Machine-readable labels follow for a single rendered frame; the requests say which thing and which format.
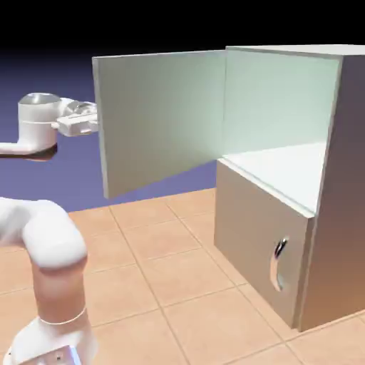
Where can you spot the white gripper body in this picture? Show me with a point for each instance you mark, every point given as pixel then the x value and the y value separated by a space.
pixel 77 125

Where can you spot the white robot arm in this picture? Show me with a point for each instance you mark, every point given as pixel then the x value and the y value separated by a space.
pixel 54 236

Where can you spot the white cabinet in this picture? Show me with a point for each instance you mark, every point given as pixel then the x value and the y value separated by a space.
pixel 339 199

